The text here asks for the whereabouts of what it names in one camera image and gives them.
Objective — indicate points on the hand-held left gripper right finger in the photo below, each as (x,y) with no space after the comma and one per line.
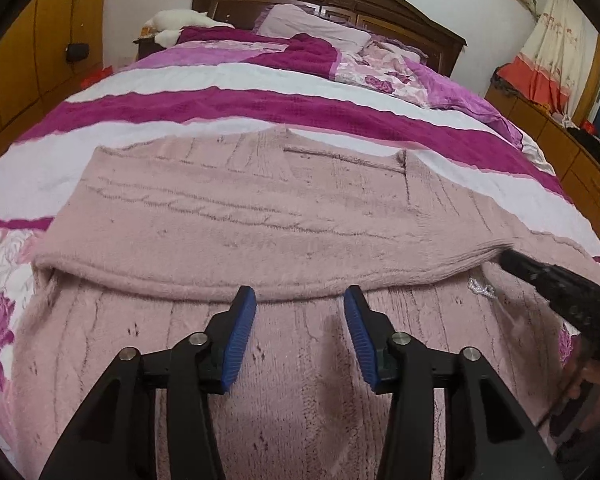
(359,332)

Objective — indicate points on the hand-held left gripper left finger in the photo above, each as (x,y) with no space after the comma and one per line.
(240,330)

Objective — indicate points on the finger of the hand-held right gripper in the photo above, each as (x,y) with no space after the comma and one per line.
(560,287)

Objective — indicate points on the pink knitted sweater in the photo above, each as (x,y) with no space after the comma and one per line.
(280,210)

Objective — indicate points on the dark clothes pile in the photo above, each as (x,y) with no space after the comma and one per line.
(597,147)

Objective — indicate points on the low wooden cabinet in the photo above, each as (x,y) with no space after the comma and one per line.
(555,135)

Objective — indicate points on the magenta white striped floral blanket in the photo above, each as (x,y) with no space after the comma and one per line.
(220,105)

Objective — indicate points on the cream and red curtain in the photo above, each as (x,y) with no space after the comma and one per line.
(550,60)

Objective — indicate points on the purple floral quilt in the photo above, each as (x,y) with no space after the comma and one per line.
(420,85)

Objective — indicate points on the floral ruffled pillow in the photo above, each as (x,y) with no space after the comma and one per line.
(392,47)

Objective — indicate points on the red bag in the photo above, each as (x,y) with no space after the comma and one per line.
(96,77)

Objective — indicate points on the dark wooden nightstand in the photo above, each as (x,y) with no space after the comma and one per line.
(147,46)

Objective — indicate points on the lilac pillow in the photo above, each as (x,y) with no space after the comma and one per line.
(310,25)

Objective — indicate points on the white plush toy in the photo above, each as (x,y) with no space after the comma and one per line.
(180,22)

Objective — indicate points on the dark wooden headboard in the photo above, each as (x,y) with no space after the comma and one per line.
(380,5)

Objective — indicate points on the yellow wooden wardrobe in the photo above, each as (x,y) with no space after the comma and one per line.
(25,70)

